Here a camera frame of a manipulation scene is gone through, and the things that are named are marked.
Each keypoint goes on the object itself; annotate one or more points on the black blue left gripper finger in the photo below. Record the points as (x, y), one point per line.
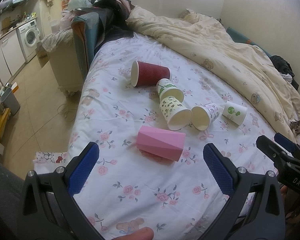
(49, 208)

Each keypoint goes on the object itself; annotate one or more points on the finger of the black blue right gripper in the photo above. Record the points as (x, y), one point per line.
(254, 209)

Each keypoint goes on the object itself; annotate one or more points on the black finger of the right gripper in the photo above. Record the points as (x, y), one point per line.
(288, 167)

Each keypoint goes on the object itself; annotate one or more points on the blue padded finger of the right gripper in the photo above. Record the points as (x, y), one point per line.
(291, 147)

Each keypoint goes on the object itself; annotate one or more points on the red ribbed paper cup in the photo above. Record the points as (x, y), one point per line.
(147, 74)

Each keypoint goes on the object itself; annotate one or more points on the green tree paper cup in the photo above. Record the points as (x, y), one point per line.
(234, 112)

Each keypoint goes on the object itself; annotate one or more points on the pink print paper cup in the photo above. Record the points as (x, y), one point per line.
(203, 116)

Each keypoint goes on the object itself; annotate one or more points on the pink faceted cup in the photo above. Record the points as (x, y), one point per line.
(161, 142)

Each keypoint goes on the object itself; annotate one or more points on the music note paper cup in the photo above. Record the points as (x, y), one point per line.
(175, 113)

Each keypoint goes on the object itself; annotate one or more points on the green print paper cup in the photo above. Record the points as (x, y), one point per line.
(166, 88)

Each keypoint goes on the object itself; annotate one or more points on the fingertip at bottom edge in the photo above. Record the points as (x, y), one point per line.
(145, 233)

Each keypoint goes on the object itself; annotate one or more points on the cream bear print duvet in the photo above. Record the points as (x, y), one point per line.
(244, 67)

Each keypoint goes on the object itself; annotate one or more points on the grey trash bin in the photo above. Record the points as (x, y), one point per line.
(9, 101)

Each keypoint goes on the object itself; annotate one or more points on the white floral bed sheet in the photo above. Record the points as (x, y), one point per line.
(146, 174)

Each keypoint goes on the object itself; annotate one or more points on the white bedside cabinet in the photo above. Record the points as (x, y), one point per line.
(60, 48)

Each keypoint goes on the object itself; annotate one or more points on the white kitchen cabinets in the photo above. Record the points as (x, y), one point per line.
(11, 56)

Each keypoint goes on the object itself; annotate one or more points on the white washing machine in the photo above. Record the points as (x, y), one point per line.
(28, 37)

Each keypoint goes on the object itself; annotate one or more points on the dark clothes pile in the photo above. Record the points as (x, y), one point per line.
(92, 27)

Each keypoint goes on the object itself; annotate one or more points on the white plastic bag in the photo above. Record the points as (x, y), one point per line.
(75, 4)

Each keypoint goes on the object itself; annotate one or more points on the dark clothing by wall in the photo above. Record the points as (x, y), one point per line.
(285, 70)

